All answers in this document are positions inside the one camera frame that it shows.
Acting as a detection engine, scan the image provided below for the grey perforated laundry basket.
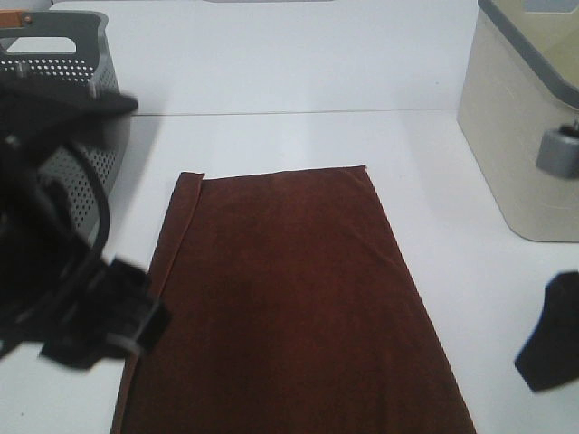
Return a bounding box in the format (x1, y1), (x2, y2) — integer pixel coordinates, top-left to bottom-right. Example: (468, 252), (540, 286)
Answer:
(0, 10), (135, 248)

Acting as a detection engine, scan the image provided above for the brown towel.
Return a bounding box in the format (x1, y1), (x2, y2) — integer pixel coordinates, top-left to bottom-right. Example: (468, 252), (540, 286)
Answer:
(111, 166), (475, 433)

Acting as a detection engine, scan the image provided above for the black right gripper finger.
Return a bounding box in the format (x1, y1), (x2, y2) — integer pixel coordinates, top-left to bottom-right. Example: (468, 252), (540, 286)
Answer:
(514, 271), (578, 392)

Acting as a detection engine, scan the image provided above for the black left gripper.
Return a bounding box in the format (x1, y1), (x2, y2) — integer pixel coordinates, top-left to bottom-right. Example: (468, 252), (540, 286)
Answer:
(40, 259), (171, 369)

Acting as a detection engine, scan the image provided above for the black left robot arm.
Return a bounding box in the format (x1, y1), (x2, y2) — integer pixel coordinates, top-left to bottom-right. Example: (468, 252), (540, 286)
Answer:
(1, 76), (171, 370)

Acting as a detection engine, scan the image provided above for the beige basket with grey rim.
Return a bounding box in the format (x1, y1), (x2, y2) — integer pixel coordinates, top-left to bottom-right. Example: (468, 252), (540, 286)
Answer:
(458, 1), (578, 242)

